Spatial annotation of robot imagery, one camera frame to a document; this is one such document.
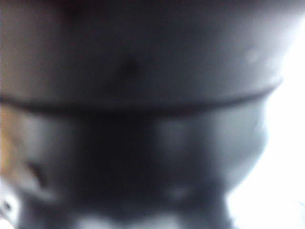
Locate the black thermos with flip lid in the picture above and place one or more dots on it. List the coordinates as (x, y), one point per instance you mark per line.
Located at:
(143, 71)

